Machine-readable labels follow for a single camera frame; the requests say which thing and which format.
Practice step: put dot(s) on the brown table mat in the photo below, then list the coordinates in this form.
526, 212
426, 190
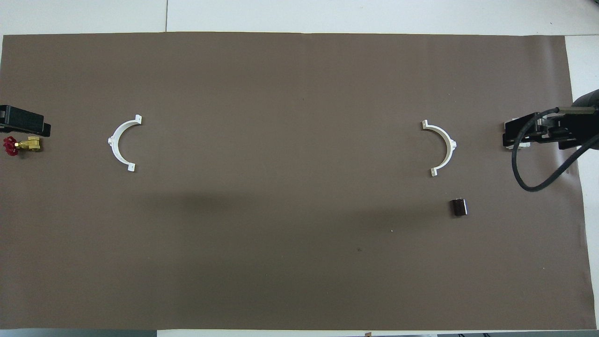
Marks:
281, 70

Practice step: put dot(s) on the white circuit breaker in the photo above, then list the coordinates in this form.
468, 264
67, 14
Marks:
523, 145

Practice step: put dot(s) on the white half pipe clamp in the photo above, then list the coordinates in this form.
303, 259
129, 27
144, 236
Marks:
445, 157
116, 157

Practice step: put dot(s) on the small dark brown block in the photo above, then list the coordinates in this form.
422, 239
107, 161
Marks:
459, 207

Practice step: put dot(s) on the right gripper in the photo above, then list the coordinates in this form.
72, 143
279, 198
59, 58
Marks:
587, 128

